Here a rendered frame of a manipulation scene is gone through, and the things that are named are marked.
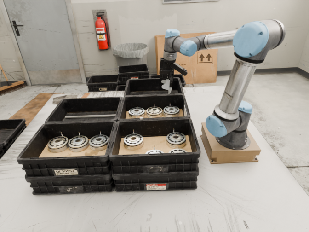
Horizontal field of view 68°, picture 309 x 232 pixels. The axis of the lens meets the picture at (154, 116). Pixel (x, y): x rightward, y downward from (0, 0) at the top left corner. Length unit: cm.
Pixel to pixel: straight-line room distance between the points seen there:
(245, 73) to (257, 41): 14
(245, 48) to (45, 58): 392
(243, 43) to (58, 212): 103
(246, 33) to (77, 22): 353
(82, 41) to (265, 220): 378
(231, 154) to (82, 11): 344
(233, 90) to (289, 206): 57
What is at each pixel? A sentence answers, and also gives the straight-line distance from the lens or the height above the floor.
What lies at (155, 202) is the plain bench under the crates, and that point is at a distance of 111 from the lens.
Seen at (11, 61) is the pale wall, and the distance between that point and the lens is 482.
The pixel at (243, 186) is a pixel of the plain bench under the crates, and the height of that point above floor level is 70.
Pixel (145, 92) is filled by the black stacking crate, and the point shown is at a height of 83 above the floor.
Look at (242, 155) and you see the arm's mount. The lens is 132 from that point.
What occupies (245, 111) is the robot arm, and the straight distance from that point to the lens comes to 120.
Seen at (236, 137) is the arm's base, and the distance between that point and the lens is 127.
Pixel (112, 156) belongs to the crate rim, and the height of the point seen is 93.
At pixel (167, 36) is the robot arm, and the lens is 126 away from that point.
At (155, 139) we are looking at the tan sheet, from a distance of 124.
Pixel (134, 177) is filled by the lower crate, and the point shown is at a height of 80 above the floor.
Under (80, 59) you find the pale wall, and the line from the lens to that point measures 430.
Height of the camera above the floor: 157
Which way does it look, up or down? 30 degrees down
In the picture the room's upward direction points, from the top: 3 degrees counter-clockwise
